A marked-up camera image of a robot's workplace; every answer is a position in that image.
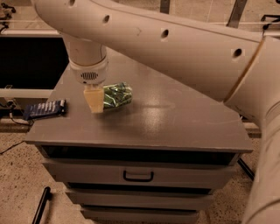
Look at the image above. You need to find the blue snack bag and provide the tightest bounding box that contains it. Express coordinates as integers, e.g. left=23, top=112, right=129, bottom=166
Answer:
left=23, top=100, right=67, bottom=121

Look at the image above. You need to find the green soda can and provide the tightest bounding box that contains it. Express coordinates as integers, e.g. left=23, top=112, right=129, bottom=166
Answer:
left=103, top=82, right=133, bottom=109

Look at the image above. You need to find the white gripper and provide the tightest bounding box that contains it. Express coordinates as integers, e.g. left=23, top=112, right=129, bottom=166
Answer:
left=69, top=58, right=109, bottom=113

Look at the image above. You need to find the black floor bar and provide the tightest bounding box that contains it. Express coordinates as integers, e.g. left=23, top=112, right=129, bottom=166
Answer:
left=31, top=186, right=52, bottom=224

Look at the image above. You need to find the metal railing frame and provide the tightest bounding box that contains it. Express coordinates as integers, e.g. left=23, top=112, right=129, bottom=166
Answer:
left=0, top=0, right=280, bottom=38

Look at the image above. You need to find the black cable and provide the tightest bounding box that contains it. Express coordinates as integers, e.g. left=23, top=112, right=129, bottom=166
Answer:
left=0, top=100, right=34, bottom=156

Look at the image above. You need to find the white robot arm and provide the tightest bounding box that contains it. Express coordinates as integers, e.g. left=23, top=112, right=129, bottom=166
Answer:
left=31, top=0, right=280, bottom=224

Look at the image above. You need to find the black stand leg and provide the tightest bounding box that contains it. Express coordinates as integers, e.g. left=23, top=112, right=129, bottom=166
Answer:
left=238, top=157, right=255, bottom=180

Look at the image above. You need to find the grey drawer cabinet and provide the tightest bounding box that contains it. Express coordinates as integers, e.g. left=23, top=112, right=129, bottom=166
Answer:
left=26, top=52, right=252, bottom=224

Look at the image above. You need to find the black drawer handle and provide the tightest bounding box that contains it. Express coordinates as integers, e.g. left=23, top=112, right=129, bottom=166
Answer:
left=122, top=171, right=154, bottom=183

